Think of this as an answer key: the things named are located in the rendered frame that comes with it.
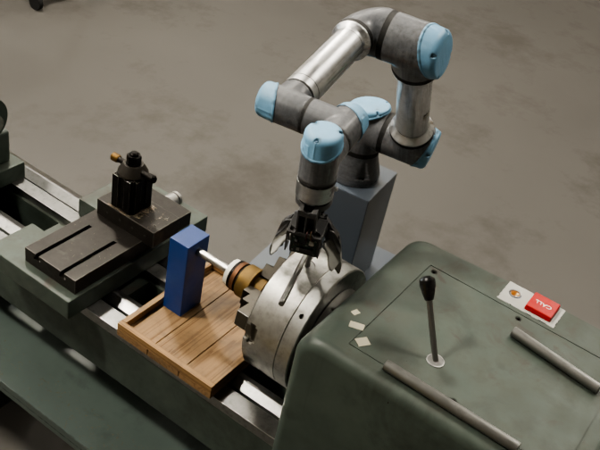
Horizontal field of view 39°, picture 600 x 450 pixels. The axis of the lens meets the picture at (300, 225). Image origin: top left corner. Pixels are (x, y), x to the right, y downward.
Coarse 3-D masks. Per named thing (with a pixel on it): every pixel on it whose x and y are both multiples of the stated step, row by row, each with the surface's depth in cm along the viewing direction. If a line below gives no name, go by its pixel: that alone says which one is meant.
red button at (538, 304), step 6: (534, 294) 186; (534, 300) 184; (540, 300) 184; (546, 300) 184; (528, 306) 182; (534, 306) 182; (540, 306) 182; (546, 306) 183; (552, 306) 183; (558, 306) 183; (534, 312) 182; (540, 312) 181; (546, 312) 181; (552, 312) 181; (546, 318) 180; (552, 318) 181
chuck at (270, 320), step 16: (320, 256) 188; (288, 272) 183; (304, 272) 183; (320, 272) 183; (272, 288) 182; (304, 288) 181; (256, 304) 182; (272, 304) 181; (288, 304) 180; (256, 320) 182; (272, 320) 180; (288, 320) 179; (256, 336) 183; (272, 336) 181; (256, 352) 185; (272, 352) 182; (256, 368) 193; (272, 368) 184
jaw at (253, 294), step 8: (248, 288) 195; (256, 288) 196; (248, 296) 192; (256, 296) 193; (240, 304) 192; (248, 304) 190; (240, 312) 186; (248, 312) 187; (240, 320) 187; (248, 328) 185; (248, 336) 185
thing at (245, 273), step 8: (240, 264) 200; (248, 264) 201; (232, 272) 199; (240, 272) 198; (248, 272) 197; (256, 272) 197; (232, 280) 198; (240, 280) 197; (248, 280) 196; (256, 280) 197; (264, 280) 198; (232, 288) 200; (240, 288) 197; (240, 296) 199
